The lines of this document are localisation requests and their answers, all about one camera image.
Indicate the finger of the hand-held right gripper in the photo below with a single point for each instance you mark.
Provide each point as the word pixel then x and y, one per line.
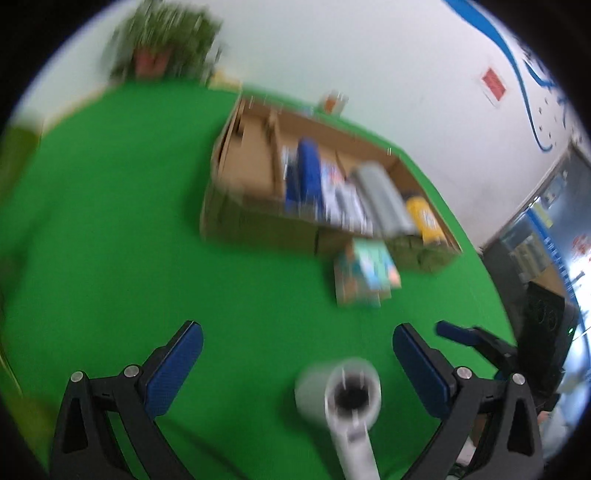
pixel 461 334

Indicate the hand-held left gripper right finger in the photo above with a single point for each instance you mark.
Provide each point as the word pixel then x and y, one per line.
pixel 422 369

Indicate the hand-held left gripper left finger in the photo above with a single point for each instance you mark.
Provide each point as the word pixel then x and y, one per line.
pixel 178 364

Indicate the white hair dryer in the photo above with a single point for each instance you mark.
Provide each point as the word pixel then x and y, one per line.
pixel 355 443

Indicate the cardboard box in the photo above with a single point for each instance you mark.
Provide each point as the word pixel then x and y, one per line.
pixel 249 157

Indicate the dark framed window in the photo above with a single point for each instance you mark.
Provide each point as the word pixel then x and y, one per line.
pixel 531 240

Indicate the pastel puzzle cube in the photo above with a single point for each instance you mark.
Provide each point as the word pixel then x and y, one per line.
pixel 369 263

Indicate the yellow bottle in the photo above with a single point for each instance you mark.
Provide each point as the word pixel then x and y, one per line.
pixel 422 217

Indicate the green tablecloth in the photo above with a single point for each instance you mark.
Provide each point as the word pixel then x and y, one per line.
pixel 138 230

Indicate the colourful printed flat box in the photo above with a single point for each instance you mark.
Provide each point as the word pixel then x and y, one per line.
pixel 337 194

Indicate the blue plastic object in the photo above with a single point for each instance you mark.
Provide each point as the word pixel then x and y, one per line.
pixel 307 170

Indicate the small orange pot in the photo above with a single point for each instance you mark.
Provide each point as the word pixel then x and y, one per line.
pixel 333 102

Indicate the potted plant with orange pot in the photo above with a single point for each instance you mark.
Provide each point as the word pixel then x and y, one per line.
pixel 161 37

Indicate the red wall sign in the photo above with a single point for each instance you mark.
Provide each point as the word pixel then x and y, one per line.
pixel 494 85

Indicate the blue wall decal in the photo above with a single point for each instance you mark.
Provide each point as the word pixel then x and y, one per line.
pixel 521 78

